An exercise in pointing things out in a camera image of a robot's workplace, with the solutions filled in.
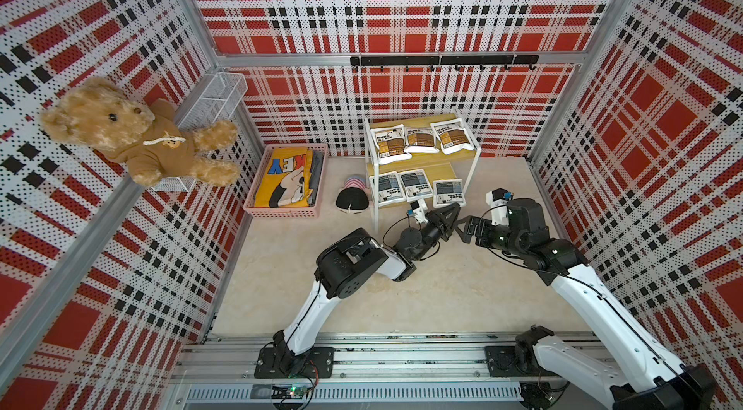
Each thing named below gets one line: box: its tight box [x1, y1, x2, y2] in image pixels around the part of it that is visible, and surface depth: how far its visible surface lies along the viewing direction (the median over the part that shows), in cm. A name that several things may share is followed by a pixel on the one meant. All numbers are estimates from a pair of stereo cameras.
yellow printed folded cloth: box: [254, 146, 314, 208], surface depth 107 cm
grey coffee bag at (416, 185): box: [398, 168, 434, 203], surface depth 92 cm
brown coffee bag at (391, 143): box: [369, 123, 413, 165], surface depth 78 cm
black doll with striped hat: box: [334, 175, 370, 215], surface depth 103 cm
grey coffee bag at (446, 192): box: [432, 177, 467, 209], surface depth 89 cm
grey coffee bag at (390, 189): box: [368, 170, 407, 207], surface depth 91 cm
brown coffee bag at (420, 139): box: [403, 126, 441, 154], surface depth 79 cm
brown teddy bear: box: [40, 76, 240, 187], surface depth 54 cm
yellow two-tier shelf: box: [364, 110, 482, 233], surface depth 80 cm
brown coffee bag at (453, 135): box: [430, 117, 475, 155], surface depth 80 cm
